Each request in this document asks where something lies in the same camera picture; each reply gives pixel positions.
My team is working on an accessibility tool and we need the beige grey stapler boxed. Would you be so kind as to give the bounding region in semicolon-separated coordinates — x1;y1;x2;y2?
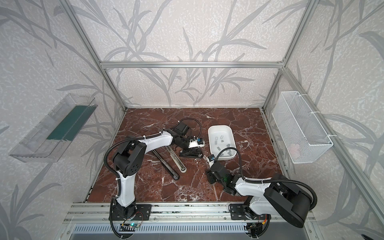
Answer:
165;146;187;173

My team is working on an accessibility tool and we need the black stapler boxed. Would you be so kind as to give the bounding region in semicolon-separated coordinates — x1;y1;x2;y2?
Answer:
179;148;204;159
152;150;180;181

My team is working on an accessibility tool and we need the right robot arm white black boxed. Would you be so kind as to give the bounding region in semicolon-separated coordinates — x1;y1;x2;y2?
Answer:
207;162;318;228

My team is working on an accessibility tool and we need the white plastic tray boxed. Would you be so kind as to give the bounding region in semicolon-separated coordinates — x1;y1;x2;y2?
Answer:
208;125;236;157

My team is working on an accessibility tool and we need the pink object in basket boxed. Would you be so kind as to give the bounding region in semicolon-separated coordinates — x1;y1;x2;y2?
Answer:
288;144;301;159

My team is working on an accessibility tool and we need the small circuit board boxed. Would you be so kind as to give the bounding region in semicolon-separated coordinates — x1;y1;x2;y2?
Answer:
119;223;142;232

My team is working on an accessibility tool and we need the green mat in shelf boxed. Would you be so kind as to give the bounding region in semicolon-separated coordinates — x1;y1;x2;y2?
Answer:
47;105;97;141

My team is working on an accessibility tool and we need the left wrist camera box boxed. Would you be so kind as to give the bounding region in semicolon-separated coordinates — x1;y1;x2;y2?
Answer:
189;138;205;149

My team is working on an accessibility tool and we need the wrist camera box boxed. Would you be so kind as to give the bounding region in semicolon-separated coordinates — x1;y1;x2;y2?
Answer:
189;138;205;149
207;155;216;164

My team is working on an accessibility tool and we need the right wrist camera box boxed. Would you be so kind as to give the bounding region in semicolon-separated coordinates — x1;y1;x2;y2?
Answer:
207;155;216;164

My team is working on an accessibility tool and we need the white wire mesh basket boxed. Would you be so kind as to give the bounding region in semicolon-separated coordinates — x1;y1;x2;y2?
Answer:
272;91;333;164

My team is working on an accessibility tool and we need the aluminium frame crossbar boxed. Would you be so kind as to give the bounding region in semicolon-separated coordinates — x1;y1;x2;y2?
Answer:
100;61;283;69

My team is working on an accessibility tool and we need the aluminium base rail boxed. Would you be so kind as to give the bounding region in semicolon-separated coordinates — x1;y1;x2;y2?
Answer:
64;201;316;224

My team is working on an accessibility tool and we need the clear acrylic wall shelf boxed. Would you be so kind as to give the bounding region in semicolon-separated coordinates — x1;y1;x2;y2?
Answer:
9;94;98;163

